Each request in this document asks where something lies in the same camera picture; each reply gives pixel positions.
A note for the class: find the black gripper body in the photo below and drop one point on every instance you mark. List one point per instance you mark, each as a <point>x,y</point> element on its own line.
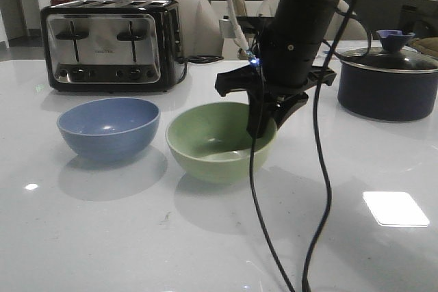
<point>285,62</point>

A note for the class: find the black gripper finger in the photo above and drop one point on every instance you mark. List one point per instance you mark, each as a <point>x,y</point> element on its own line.
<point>260,112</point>
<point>289,106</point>

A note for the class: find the green bowl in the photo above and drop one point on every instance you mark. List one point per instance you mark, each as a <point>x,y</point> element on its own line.
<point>211,143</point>

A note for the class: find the blue bowl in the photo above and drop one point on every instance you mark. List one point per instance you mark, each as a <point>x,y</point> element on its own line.
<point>110,129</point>

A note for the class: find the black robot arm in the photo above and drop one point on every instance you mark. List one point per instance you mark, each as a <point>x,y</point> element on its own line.
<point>293,13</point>

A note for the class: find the cream office chair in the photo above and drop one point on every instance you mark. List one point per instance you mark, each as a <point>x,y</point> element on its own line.
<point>230,28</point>

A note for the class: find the beige chair right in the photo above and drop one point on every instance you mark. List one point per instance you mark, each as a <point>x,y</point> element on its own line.
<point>353,30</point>

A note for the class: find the beige chair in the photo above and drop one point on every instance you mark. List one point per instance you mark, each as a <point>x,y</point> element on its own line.
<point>353,30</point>
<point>200,28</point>

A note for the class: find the beige chair left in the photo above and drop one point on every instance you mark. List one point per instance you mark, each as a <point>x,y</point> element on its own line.
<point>200,28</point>

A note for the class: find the glass pot lid blue knob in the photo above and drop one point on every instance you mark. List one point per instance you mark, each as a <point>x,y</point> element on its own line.
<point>390,56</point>

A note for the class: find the dark blue cooking pot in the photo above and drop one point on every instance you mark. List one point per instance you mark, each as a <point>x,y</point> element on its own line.
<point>388,96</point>

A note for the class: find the brown cloth oven mitt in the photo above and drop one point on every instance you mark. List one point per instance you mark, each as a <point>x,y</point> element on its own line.
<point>427,46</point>

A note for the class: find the black and chrome toaster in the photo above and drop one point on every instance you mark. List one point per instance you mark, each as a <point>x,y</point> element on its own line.
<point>113,45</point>

